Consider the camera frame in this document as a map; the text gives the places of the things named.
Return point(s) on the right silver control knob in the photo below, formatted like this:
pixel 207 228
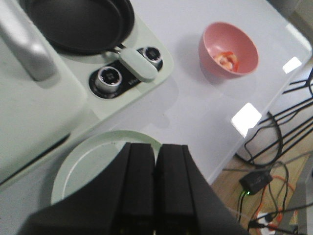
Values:
pixel 152 54

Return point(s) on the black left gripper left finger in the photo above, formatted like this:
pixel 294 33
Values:
pixel 118 201

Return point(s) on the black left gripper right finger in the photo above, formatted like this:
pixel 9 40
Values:
pixel 185 202

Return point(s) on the black round frying pan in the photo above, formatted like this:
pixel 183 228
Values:
pixel 91 27

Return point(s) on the green round plate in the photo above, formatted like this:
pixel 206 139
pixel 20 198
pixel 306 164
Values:
pixel 90 157

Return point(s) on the green breakfast maker lid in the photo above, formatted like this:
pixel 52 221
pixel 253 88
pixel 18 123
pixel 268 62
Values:
pixel 41 101

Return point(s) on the black power adapter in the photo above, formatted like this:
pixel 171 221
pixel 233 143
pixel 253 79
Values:
pixel 255 181

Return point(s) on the green breakfast maker base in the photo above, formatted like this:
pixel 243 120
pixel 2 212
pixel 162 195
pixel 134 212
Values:
pixel 85 67

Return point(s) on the cooked shrimp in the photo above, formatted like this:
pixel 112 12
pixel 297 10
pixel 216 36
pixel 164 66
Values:
pixel 222 59
pixel 234 60

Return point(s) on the pink bowl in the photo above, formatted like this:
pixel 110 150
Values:
pixel 220 37

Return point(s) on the silver control knob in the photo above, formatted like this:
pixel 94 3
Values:
pixel 108 79
pixel 152 54

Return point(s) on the left silver control knob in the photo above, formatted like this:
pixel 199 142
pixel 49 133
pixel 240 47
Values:
pixel 108 79

